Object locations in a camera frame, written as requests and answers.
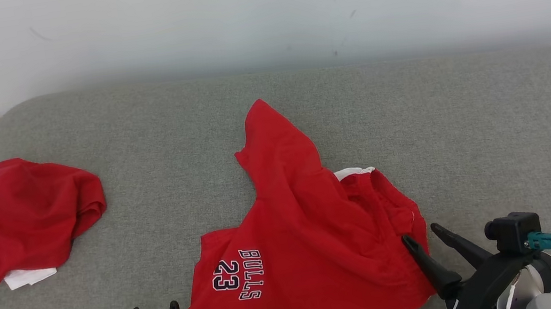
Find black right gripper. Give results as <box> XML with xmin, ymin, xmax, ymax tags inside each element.
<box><xmin>400</xmin><ymin>211</ymin><xmax>539</xmax><ymax>309</ymax></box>

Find red Bulls 23 shorts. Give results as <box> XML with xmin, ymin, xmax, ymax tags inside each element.
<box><xmin>151</xmin><ymin>78</ymin><xmax>439</xmax><ymax>309</ymax></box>

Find red jersey white sleeves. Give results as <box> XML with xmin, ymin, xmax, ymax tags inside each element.
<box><xmin>0</xmin><ymin>146</ymin><xmax>117</xmax><ymax>292</ymax></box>

